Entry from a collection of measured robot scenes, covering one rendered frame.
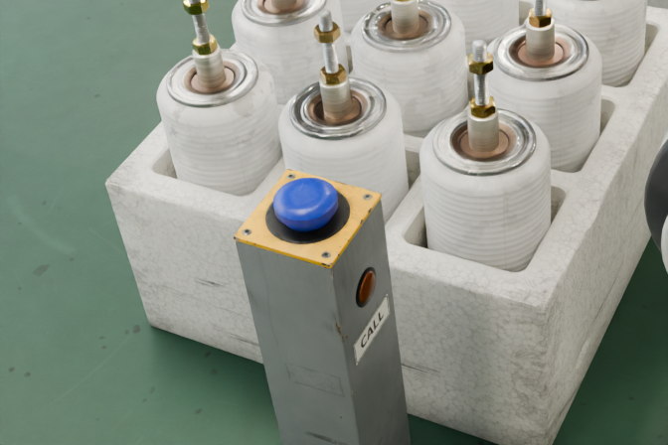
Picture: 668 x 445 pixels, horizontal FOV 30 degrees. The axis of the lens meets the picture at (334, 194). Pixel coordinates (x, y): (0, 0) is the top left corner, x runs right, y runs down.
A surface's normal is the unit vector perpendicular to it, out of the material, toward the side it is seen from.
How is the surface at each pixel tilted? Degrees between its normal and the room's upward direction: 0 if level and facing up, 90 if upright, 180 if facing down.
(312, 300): 90
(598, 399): 0
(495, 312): 90
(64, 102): 0
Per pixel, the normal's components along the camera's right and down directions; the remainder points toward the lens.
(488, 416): -0.47, 0.62
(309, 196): -0.11, -0.74
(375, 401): 0.88, 0.23
